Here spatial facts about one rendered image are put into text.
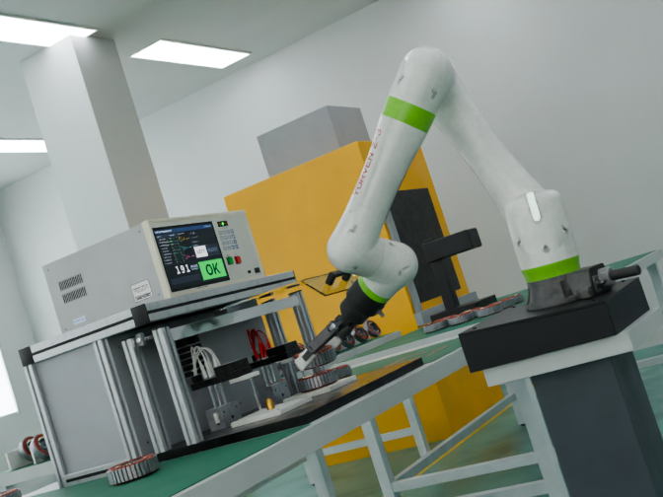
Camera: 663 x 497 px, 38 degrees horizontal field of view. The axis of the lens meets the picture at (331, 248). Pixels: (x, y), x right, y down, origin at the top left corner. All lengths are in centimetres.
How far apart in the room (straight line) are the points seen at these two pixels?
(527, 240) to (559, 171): 544
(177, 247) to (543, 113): 538
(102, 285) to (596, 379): 125
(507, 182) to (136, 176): 470
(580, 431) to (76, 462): 123
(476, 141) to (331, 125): 420
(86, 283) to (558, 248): 121
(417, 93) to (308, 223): 419
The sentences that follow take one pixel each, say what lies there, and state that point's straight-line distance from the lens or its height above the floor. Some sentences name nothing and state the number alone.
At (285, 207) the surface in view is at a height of 172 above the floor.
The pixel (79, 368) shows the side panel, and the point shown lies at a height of 102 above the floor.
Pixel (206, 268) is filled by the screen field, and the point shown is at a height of 117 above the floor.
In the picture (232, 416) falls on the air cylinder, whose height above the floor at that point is 79.
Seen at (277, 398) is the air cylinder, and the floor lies 78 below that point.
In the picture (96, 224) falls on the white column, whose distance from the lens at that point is 666.
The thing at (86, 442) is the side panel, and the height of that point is 84.
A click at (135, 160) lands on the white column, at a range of 677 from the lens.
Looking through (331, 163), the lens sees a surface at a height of 188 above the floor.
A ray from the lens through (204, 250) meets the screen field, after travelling 254.
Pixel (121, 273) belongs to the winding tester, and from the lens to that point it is 248.
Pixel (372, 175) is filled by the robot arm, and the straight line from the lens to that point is 213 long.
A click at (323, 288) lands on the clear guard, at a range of 245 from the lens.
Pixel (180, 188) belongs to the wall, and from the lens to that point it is 915.
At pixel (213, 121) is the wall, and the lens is 891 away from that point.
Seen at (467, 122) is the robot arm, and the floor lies 129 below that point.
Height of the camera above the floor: 96
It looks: 4 degrees up
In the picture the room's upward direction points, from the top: 18 degrees counter-clockwise
